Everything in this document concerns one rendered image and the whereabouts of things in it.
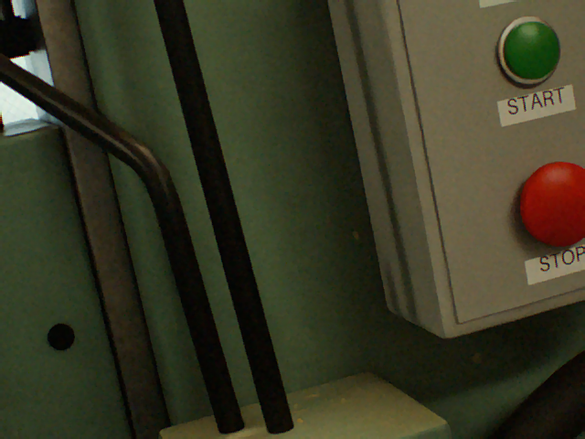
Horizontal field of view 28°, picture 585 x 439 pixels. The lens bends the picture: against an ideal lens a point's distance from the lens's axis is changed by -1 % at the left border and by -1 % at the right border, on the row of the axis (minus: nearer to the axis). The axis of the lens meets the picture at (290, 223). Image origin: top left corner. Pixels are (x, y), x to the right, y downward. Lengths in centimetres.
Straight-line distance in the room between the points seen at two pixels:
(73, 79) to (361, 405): 17
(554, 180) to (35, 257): 21
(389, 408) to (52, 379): 15
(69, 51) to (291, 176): 10
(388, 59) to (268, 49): 6
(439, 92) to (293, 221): 9
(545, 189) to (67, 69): 19
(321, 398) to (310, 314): 4
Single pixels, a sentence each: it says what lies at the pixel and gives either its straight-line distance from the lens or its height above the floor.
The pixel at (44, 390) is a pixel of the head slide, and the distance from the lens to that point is 50.
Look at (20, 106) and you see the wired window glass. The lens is 194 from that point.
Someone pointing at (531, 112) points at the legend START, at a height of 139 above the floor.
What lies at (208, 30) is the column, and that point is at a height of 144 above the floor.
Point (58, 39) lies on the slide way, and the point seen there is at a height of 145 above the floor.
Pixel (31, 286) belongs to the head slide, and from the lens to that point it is 49.
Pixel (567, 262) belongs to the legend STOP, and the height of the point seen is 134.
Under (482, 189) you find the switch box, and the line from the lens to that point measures 42.
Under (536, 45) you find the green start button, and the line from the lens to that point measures 42.
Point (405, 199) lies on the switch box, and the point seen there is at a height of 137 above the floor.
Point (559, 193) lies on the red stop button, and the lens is 42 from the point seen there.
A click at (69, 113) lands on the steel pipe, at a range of 46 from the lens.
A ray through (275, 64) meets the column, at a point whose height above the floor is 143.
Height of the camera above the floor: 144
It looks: 10 degrees down
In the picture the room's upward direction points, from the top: 12 degrees counter-clockwise
